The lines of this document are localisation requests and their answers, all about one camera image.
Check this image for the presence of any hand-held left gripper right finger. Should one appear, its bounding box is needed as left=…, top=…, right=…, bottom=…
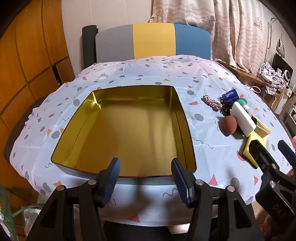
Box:
left=171, top=158, right=265, bottom=241

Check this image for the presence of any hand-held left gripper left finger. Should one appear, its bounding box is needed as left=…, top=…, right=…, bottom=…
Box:
left=26, top=158, right=121, bottom=241

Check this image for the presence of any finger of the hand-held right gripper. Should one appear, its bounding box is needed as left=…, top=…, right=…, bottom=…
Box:
left=251, top=138, right=296, bottom=224
left=278, top=140, right=296, bottom=172

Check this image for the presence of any yellow sponge block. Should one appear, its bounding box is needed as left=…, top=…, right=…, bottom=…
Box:
left=242, top=132, right=269, bottom=169

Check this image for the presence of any white sponge block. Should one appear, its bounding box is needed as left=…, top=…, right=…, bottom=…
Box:
left=231, top=101, right=257, bottom=137

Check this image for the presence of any brown makeup sponge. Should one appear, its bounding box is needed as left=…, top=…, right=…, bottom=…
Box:
left=221, top=115, right=239, bottom=136

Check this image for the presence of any gold tin box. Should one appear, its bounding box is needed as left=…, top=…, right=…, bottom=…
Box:
left=50, top=85, right=197, bottom=186

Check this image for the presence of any green and white bottle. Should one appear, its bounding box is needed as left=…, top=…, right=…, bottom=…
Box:
left=235, top=98, right=255, bottom=115

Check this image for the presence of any black beaded hairpiece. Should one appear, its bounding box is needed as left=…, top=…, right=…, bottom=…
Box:
left=220, top=98, right=234, bottom=116

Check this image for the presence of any blue tissue pack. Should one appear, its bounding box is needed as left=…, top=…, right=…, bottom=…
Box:
left=221, top=89, right=238, bottom=101

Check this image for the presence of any pink scrunchie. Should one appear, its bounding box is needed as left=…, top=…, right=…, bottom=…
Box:
left=203, top=95, right=223, bottom=112

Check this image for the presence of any cluttered low shelf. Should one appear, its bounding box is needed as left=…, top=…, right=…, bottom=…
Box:
left=273, top=86, right=296, bottom=126

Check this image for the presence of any pile of clothes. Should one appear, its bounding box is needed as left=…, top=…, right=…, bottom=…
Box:
left=257, top=61, right=287, bottom=94

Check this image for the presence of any wooden side table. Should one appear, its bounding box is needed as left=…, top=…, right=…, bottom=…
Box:
left=217, top=60, right=266, bottom=86

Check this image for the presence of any crumpled clear plastic bag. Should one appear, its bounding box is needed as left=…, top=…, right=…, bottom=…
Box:
left=0, top=183, right=44, bottom=241

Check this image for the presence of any grey garment steamer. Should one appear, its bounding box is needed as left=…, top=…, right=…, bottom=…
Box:
left=276, top=34, right=287, bottom=57

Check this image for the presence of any patterned white tablecloth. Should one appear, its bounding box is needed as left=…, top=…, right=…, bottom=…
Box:
left=10, top=54, right=296, bottom=226

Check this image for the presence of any curved metal pole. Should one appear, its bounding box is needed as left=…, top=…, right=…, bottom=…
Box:
left=266, top=18, right=278, bottom=62

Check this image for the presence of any pink patterned curtain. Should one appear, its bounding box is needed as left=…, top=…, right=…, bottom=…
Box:
left=151, top=0, right=271, bottom=75

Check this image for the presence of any grey yellow blue chair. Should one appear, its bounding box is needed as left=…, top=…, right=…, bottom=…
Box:
left=95, top=23, right=211, bottom=63

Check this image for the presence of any wooden wardrobe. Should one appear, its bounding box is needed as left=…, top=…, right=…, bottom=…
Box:
left=0, top=0, right=77, bottom=144

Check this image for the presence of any black padded post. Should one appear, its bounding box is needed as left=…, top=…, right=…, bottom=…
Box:
left=82, top=25, right=99, bottom=70

